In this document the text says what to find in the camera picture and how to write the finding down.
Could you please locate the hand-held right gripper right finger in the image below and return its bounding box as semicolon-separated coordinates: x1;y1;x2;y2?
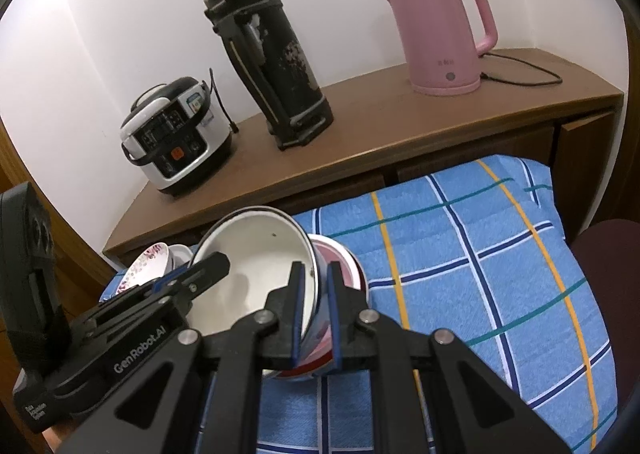
325;264;571;454

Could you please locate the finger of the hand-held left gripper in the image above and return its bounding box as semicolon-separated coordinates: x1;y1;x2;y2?
107;251;232;322

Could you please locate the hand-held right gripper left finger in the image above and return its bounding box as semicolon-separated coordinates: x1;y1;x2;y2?
65;261;307;454

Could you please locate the white enamel bowl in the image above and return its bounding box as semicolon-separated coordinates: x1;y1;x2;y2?
187;208;335;376

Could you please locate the large floral plate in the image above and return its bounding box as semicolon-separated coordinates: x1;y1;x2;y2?
112;242;169;298

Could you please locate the red plastic bowl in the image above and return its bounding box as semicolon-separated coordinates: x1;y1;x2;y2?
272;234;370;381

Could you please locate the blue plaid cloth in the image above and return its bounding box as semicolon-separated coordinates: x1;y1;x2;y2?
100;154;619;454

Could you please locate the black and white rice cooker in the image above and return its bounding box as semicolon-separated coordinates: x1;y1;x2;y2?
119;76;239;198

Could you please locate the black thermos flask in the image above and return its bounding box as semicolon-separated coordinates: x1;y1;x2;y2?
201;0;335;152

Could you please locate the wooden cabinet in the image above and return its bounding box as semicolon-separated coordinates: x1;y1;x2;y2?
102;48;626;266

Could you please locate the pink electric kettle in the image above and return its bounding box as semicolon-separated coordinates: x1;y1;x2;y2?
373;0;499;97

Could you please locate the black kettle cable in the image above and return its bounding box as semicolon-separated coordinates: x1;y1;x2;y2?
477;51;564;86

